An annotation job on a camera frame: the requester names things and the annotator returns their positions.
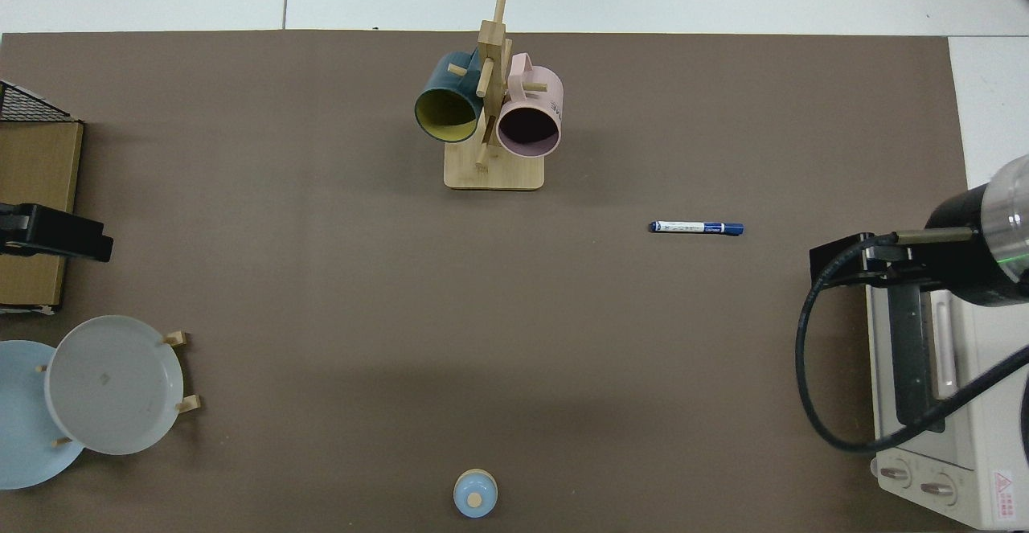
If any small blue round knob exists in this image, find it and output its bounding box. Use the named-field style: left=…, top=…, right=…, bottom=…
left=453, top=469, right=498, bottom=519

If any pink cup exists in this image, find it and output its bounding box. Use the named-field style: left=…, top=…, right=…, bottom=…
left=496, top=53, right=564, bottom=158

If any grey plate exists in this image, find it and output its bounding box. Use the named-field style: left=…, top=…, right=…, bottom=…
left=44, top=315, right=184, bottom=456

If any brown table cloth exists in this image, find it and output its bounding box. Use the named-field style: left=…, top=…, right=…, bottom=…
left=0, top=31, right=970, bottom=533

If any pale toaster oven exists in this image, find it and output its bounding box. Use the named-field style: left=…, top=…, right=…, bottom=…
left=864, top=280, right=1029, bottom=531

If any blue and white marker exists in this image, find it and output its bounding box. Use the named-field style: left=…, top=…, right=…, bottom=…
left=649, top=221, right=744, bottom=236

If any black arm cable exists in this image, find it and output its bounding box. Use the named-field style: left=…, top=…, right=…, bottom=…
left=795, top=232, right=1029, bottom=453

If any teal cup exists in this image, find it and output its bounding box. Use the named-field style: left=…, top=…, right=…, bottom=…
left=414, top=51, right=484, bottom=144

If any wooden cup stand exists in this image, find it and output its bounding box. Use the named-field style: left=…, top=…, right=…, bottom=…
left=444, top=0, right=546, bottom=191

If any wooden plate rack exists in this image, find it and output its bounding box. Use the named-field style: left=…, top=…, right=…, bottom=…
left=36, top=330, right=202, bottom=447

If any light blue plate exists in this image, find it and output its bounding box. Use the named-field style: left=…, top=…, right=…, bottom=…
left=0, top=340, right=85, bottom=490

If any wire basket with wooden floor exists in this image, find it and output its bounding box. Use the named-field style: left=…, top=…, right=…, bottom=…
left=0, top=80, right=84, bottom=314

